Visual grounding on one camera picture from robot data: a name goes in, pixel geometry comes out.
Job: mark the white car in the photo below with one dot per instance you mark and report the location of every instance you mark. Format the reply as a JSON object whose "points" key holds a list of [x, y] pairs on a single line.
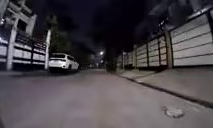
{"points": [[62, 62]]}

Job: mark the pale slatted fence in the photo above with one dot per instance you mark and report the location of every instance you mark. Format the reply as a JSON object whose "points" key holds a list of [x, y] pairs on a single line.
{"points": [[190, 43]]}

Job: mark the pale building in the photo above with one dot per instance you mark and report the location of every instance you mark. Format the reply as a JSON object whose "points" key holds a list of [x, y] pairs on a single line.
{"points": [[17, 16]]}

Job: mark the grey asphalt road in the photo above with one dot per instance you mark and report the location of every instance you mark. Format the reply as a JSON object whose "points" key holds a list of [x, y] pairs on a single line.
{"points": [[94, 100]]}

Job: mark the fence with pale pillars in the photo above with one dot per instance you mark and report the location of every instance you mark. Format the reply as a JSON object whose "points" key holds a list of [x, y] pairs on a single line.
{"points": [[24, 50]]}

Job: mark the round manhole cover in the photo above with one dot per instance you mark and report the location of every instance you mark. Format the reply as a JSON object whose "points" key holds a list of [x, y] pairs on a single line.
{"points": [[173, 112]]}

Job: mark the raised concrete pavement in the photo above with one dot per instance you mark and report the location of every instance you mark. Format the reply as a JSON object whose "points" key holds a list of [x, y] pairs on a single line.
{"points": [[174, 81]]}

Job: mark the dark tree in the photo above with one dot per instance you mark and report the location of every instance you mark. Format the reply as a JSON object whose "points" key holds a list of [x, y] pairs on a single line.
{"points": [[59, 36]]}

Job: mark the street lamp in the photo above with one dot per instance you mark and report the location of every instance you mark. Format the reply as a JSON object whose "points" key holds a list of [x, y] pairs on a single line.
{"points": [[101, 53]]}

